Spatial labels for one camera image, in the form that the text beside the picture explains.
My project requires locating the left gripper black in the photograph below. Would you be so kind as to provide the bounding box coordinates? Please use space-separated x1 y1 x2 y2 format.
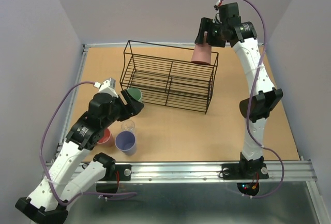
103 89 145 127

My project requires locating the black wire dish rack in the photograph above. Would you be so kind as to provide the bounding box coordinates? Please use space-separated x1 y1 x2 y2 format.
120 40 219 113

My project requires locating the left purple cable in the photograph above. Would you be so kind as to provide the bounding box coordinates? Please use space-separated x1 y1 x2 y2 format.
38 81 139 206

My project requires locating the green plastic cup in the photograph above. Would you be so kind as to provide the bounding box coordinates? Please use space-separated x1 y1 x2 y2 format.
127 87 142 102

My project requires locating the pink plastic cup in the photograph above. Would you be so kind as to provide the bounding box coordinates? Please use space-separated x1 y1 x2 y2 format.
191 32 212 65

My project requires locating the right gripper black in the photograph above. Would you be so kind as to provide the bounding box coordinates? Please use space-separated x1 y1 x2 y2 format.
193 17 227 47

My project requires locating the clear glass cup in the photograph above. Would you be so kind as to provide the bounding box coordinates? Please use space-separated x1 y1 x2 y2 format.
121 120 136 133

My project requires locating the aluminium back rail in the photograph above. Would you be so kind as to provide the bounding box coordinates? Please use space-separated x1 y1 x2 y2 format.
83 40 195 48

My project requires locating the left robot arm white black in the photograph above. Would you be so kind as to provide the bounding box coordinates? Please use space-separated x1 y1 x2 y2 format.
15 88 144 223

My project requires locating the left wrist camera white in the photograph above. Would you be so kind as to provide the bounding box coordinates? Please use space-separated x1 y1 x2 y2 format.
94 78 118 98

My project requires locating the purple plastic cup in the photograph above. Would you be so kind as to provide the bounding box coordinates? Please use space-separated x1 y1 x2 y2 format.
115 131 137 156

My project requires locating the aluminium front rail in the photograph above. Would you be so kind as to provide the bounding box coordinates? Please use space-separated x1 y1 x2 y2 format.
95 160 317 184

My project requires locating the red plastic cup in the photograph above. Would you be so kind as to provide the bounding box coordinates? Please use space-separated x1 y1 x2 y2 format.
97 128 114 147

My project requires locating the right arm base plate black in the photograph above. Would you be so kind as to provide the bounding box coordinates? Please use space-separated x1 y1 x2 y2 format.
222 163 269 180

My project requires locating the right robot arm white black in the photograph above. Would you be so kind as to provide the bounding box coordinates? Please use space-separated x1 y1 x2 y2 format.
191 0 283 180

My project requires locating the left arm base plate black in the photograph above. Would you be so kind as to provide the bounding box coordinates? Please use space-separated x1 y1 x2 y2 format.
100 163 132 182

